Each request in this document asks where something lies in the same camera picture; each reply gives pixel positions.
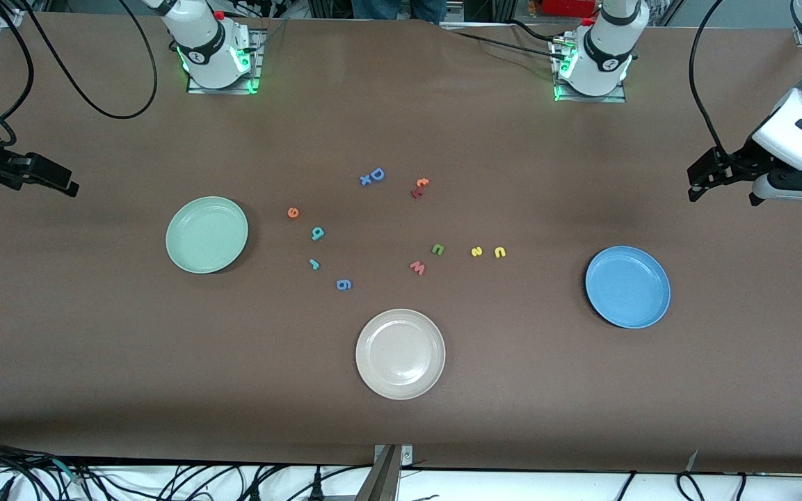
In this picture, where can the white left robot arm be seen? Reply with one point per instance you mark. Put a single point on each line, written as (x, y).
(606, 42)

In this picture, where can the blue plate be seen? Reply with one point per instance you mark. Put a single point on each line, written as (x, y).
(627, 287)

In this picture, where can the pale green plate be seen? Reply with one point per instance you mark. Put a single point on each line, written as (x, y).
(206, 235)

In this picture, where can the red box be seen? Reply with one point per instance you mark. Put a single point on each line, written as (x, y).
(567, 7)

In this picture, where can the white paper scrap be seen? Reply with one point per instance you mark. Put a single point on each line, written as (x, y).
(693, 459)

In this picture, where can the pink foam letter w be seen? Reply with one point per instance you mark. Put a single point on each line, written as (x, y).
(417, 268)

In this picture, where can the blue foam number six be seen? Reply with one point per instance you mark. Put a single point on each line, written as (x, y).
(343, 284)

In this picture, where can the blue foam letter D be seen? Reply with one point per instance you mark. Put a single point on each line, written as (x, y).
(373, 172)

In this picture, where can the beige plate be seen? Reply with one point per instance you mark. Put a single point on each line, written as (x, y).
(400, 355)

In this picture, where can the person in blue jeans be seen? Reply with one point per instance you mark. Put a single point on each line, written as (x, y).
(380, 8)

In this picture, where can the black power plug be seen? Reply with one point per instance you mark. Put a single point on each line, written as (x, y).
(316, 489)

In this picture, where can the small metal bracket plate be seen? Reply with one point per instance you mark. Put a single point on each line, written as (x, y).
(406, 456)

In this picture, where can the grey metal post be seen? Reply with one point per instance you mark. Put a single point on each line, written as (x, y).
(380, 480)

